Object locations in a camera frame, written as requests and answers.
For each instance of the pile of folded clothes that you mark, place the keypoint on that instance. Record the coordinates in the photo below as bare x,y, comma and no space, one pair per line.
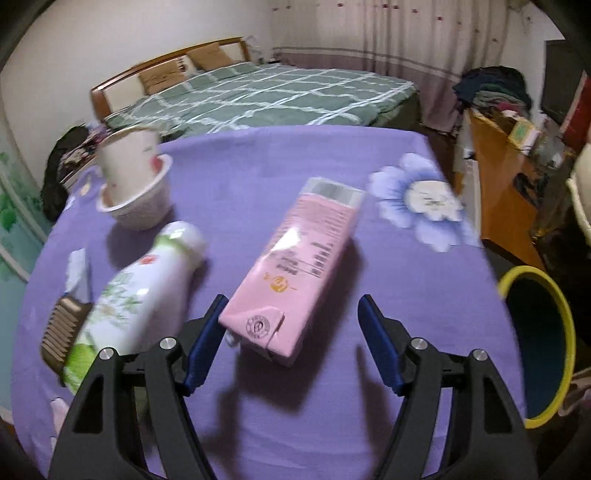
494,92

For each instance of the sliding wardrobe door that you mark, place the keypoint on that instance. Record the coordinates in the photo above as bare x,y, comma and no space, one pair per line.
14,221

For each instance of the wooden bed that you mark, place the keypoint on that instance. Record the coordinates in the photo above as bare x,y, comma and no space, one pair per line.
120,87

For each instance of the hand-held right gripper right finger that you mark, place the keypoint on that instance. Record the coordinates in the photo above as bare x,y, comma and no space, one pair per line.
383,346

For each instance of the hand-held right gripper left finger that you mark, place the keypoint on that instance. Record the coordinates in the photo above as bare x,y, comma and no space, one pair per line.
203,346

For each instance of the wooden cabinet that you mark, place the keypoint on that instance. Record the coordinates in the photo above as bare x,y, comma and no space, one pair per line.
498,184

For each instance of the purple floral tablecloth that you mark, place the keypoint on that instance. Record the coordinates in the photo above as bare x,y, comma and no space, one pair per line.
323,415

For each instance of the white and green bottle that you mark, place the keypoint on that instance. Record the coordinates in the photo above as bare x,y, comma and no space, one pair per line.
138,277

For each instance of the black jacket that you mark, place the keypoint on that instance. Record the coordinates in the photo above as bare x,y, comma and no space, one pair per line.
60,170

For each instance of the pink carton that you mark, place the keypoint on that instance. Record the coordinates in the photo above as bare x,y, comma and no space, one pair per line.
295,258

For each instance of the white paper cup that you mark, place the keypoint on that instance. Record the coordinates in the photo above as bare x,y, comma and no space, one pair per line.
143,207

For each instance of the white tissue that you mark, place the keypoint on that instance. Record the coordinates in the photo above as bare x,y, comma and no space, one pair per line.
78,272

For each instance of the green plaid duvet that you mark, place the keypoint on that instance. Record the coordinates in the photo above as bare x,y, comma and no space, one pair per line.
277,92

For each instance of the yellow rimmed trash bin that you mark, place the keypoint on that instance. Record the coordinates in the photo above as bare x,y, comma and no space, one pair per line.
540,346

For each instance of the black television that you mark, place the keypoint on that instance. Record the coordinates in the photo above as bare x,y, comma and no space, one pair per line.
558,78

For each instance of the brown pillow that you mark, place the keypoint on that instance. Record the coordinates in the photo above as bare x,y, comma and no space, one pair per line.
159,76
210,56

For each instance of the cream puffer jacket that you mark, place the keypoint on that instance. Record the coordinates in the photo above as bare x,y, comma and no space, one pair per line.
584,184

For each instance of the plain red jacket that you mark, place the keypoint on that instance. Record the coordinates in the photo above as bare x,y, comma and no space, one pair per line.
579,115

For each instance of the pink and white curtain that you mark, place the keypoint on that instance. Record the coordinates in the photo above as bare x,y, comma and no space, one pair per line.
392,37

